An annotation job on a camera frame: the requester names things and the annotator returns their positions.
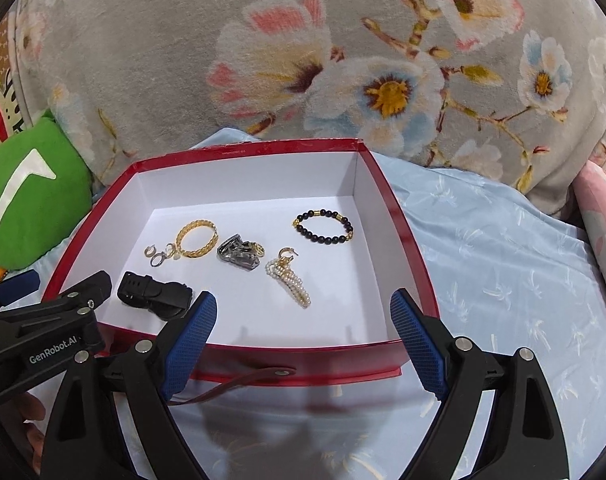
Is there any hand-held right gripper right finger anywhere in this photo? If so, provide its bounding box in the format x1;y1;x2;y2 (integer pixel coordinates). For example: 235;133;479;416
389;288;572;480

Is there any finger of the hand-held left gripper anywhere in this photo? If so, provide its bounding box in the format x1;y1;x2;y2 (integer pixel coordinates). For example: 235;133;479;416
0;268;38;313
39;270;113;317

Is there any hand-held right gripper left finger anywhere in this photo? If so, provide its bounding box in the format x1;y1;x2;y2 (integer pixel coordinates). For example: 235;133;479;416
33;290;219;480

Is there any black wristband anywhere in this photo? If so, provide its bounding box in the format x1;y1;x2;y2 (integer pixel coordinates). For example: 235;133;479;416
117;270;195;319

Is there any red box with strap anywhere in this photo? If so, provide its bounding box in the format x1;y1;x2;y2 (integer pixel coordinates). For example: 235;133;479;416
42;138;440;407

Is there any gold chain bracelet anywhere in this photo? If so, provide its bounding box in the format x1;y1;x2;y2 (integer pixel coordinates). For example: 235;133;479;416
175;219;218;260

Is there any silver wristwatch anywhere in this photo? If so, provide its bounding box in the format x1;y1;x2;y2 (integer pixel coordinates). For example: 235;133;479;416
216;233;264;272

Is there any pearl tassel earring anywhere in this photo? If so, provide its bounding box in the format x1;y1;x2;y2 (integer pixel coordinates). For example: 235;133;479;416
265;247;314;309

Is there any black bead bracelet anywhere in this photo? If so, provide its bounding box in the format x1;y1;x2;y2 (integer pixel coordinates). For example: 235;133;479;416
291;208;355;246

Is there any person's left hand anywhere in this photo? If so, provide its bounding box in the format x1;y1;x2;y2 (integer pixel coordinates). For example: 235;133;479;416
0;391;48;466

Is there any green plush pillow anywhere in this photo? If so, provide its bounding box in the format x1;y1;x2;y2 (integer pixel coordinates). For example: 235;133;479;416
0;109;95;274

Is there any colourful cartoon printed cloth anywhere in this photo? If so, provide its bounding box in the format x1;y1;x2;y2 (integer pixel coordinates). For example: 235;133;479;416
0;34;50;162

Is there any pink pillow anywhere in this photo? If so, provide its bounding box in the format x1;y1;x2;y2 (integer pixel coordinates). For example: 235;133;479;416
572;159;606;317

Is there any grey floral blanket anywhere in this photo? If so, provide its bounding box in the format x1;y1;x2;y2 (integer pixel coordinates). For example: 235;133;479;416
10;0;606;211

